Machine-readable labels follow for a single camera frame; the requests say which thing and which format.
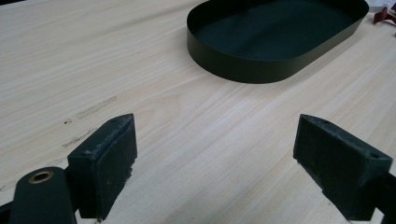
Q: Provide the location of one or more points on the dark red clamp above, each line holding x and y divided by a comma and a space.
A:
383, 16

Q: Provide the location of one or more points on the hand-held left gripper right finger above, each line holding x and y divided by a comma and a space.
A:
336, 168

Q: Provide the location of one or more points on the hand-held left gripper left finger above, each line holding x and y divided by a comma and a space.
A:
106, 168

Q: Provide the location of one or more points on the black oval metal tray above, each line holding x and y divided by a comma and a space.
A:
274, 40

